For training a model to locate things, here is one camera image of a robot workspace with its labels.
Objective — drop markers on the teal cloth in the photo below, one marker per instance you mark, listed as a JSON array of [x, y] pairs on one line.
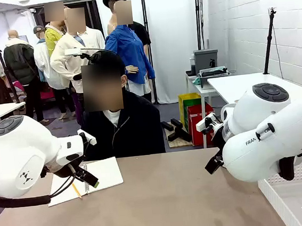
[[196, 81]]

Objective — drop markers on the tall black camera tripod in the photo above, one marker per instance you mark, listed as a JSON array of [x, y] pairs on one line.
[[269, 43]]

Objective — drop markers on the person in black jacket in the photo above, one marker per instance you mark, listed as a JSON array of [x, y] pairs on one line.
[[136, 125]]

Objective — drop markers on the black cap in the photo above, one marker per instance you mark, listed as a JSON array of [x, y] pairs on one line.
[[108, 58]]

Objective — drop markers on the yellow and green bag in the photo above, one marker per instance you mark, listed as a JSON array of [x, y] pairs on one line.
[[186, 101]]

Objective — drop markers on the mannequin in cream jacket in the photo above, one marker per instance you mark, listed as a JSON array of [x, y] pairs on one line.
[[63, 60]]

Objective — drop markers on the mannequin in blue shirt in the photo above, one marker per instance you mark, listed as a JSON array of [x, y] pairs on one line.
[[128, 45]]

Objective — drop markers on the mannequin with cap, white shirt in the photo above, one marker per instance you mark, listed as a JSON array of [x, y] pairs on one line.
[[43, 62]]

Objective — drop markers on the mannequin in dark puffer jacket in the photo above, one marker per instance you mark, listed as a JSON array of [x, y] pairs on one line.
[[19, 64]]

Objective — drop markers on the white spiral notebook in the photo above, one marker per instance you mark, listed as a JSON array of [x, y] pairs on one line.
[[106, 173]]

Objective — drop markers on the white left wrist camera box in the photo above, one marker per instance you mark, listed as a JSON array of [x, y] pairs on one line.
[[89, 139]]

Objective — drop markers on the white plastic lattice basket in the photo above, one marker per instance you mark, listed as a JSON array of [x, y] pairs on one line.
[[275, 186]]

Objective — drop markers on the grey tray with dark contents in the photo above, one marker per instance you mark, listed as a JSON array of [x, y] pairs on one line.
[[205, 81]]

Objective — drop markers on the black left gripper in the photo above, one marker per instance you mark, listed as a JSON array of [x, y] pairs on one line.
[[65, 172]]

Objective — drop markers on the mannequin in black t-shirt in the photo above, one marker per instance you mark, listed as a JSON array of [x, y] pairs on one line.
[[143, 33]]

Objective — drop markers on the black cross-shaped floor stand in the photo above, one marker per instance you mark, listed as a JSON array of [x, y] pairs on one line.
[[178, 129]]

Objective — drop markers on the small white bottle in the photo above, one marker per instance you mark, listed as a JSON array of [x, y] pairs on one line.
[[192, 65]]

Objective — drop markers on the white head-mounted camera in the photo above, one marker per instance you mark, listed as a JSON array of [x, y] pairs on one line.
[[73, 51]]

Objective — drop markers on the black light stand pole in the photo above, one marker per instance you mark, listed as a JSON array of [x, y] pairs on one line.
[[147, 38], [200, 14]]

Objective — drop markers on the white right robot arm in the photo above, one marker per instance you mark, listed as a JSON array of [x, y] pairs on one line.
[[250, 148]]

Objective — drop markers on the mannequin in yellow jacket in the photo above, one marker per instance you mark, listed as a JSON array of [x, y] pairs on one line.
[[51, 39]]

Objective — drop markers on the wooden floor board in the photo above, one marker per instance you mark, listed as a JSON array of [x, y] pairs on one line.
[[180, 144]]

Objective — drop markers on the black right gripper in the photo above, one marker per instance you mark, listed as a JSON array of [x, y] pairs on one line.
[[217, 140]]

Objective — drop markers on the yellow pencil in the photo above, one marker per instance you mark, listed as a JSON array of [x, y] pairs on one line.
[[77, 191]]

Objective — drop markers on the large white table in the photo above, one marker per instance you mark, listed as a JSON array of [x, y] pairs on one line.
[[234, 86]]

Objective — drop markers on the small grey side table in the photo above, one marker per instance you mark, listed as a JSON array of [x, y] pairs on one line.
[[204, 129]]

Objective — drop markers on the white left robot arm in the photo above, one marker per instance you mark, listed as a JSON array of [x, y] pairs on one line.
[[23, 146]]

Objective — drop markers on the grey box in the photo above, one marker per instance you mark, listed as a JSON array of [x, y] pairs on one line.
[[206, 59]]

